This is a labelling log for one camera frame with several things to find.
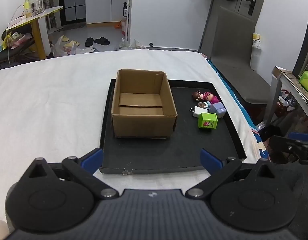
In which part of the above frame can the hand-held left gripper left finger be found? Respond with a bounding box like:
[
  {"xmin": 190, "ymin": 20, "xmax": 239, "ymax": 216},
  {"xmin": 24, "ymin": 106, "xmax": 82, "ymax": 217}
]
[{"xmin": 19, "ymin": 148, "xmax": 119, "ymax": 200}]

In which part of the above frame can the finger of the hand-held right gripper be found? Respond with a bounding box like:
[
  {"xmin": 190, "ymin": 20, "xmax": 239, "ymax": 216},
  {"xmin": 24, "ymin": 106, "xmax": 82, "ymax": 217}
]
[
  {"xmin": 269, "ymin": 135, "xmax": 308, "ymax": 165},
  {"xmin": 289, "ymin": 132, "xmax": 308, "ymax": 142}
]

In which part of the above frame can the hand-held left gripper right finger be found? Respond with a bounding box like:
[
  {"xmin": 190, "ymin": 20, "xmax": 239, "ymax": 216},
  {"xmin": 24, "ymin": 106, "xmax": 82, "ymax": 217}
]
[{"xmin": 185, "ymin": 149, "xmax": 286, "ymax": 200}]

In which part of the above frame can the black tray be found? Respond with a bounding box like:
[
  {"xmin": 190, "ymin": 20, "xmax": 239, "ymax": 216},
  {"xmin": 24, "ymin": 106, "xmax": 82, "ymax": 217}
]
[{"xmin": 99, "ymin": 79, "xmax": 247, "ymax": 175}]

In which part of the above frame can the green cube toy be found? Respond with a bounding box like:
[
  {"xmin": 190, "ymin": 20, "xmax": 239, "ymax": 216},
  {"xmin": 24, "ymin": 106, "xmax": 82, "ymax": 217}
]
[{"xmin": 198, "ymin": 112, "xmax": 218, "ymax": 130}]

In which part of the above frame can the white charger plug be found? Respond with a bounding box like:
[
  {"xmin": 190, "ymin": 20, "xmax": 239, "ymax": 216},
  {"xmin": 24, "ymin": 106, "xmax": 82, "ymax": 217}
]
[{"xmin": 189, "ymin": 106, "xmax": 208, "ymax": 119}]

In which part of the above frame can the lavender cube charger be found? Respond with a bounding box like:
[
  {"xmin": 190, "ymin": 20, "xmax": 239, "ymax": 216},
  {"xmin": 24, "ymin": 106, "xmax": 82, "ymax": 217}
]
[{"xmin": 209, "ymin": 102, "xmax": 226, "ymax": 118}]

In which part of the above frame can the pink-haired doll figure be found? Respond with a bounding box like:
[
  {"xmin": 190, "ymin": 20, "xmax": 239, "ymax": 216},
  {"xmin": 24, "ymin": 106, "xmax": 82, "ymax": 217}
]
[{"xmin": 203, "ymin": 92, "xmax": 221, "ymax": 104}]

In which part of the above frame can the brown cardboard box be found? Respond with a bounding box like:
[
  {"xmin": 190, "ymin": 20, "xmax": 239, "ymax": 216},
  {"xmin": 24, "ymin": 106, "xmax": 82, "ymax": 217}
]
[{"xmin": 111, "ymin": 69, "xmax": 179, "ymax": 139}]

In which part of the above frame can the metal shelf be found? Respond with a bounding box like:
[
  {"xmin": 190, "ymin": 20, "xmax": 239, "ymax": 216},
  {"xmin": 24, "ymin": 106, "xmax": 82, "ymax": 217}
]
[{"xmin": 264, "ymin": 66, "xmax": 308, "ymax": 140}]

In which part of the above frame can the blue printed bedsheet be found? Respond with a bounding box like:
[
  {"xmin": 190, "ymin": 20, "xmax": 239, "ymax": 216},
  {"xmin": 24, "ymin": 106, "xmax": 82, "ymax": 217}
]
[{"xmin": 201, "ymin": 52, "xmax": 270, "ymax": 160}]

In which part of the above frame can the dark flat panel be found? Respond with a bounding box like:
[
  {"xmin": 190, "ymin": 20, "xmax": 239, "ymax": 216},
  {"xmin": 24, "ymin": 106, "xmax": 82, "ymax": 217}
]
[{"xmin": 292, "ymin": 12, "xmax": 308, "ymax": 78}]

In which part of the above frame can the grey chair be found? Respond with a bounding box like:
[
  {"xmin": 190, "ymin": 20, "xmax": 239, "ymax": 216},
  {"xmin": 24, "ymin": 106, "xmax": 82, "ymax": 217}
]
[{"xmin": 198, "ymin": 5, "xmax": 272, "ymax": 105}]

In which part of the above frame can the white plastic bag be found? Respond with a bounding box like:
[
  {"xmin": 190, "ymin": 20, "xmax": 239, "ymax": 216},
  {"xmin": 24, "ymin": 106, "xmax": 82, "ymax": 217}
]
[
  {"xmin": 52, "ymin": 36, "xmax": 78, "ymax": 57},
  {"xmin": 74, "ymin": 46, "xmax": 101, "ymax": 54}
]

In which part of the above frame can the clear plastic bag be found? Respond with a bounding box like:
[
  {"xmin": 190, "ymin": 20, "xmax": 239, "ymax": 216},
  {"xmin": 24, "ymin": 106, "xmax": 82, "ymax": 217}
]
[
  {"xmin": 130, "ymin": 39, "xmax": 147, "ymax": 50},
  {"xmin": 116, "ymin": 37, "xmax": 131, "ymax": 51}
]

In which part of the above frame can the yellow round table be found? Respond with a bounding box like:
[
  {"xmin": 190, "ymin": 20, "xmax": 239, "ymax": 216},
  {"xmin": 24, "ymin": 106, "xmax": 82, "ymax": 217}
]
[{"xmin": 6, "ymin": 6, "xmax": 64, "ymax": 60}]

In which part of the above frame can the white cabinet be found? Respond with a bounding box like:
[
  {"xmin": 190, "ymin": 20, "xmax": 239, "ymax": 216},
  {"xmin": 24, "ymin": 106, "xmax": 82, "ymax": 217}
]
[{"xmin": 85, "ymin": 0, "xmax": 132, "ymax": 25}]

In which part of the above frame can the glass jar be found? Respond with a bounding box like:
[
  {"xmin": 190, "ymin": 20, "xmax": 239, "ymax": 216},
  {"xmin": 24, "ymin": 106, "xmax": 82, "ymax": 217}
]
[{"xmin": 31, "ymin": 0, "xmax": 45, "ymax": 14}]

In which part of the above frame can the yellow-green bottle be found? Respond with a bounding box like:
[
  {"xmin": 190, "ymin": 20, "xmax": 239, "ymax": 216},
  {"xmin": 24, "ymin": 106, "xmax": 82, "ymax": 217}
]
[{"xmin": 23, "ymin": 0, "xmax": 32, "ymax": 17}]

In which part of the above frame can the black door handle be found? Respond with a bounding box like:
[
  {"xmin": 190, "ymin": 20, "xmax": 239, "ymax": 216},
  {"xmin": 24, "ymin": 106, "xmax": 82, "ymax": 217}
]
[{"xmin": 248, "ymin": 0, "xmax": 258, "ymax": 15}]

